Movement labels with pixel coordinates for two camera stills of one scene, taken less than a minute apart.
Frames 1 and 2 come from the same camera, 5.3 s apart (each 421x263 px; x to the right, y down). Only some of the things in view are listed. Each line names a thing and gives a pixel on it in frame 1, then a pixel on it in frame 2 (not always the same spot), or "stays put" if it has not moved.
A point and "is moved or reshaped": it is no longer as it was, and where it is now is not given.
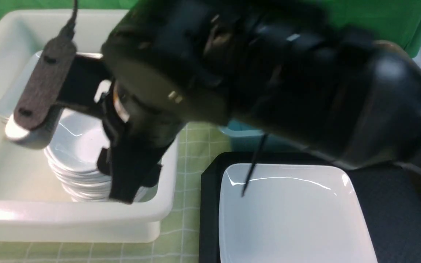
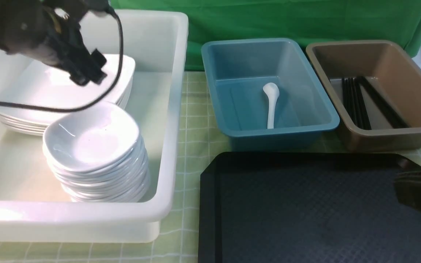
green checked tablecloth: (178, 240) stays put
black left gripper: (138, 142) -> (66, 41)
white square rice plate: (291, 213) is moved or reshaped
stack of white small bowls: (76, 142) stays put
